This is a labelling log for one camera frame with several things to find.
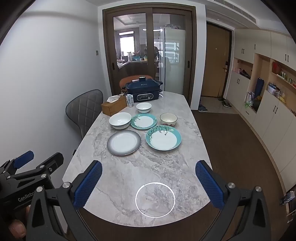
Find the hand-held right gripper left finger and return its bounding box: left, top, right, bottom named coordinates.
left=26, top=160, right=103, bottom=241

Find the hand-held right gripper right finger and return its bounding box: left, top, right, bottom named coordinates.
left=195, top=160, right=272, bottom=241

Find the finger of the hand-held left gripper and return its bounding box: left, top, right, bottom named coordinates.
left=7, top=152, right=64, bottom=183
left=0, top=151, right=35, bottom=174

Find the small white bowl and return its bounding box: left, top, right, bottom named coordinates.
left=136, top=102, right=152, bottom=114

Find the person's left hand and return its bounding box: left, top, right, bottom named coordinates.
left=8, top=206, right=30, bottom=238

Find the grey rimmed plate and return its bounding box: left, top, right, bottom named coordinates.
left=107, top=130, right=141, bottom=156

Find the grey quilted chair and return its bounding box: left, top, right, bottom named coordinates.
left=66, top=89, right=104, bottom=139

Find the large teal floral plate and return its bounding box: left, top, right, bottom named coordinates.
left=146, top=125, right=182, bottom=151

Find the large white bowl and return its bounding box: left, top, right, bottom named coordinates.
left=109, top=112, right=132, bottom=130

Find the cream floral bowl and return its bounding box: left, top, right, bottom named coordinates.
left=160, top=113, right=178, bottom=127

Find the wooden tissue box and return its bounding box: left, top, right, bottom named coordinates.
left=101, top=95, right=127, bottom=115

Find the small teal floral plate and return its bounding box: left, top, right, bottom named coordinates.
left=130, top=113, right=158, bottom=130

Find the orange chair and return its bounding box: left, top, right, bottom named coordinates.
left=119, top=75, right=153, bottom=94

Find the dark blue electric cooker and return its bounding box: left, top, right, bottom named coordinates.
left=121, top=76, right=163, bottom=102

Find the blue bag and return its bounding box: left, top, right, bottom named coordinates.
left=254, top=78, right=265, bottom=98

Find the wooden entrance door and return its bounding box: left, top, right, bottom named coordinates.
left=201, top=21, right=233, bottom=98

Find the white refrigerator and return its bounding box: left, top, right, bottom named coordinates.
left=159, top=27, right=186, bottom=93

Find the brown sliding glass door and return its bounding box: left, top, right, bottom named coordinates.
left=102, top=6, right=197, bottom=109

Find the ceiling air vent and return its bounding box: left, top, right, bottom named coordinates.
left=214, top=0, right=257, bottom=22

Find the white wall cabinet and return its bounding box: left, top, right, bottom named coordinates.
left=223, top=28, right=296, bottom=186

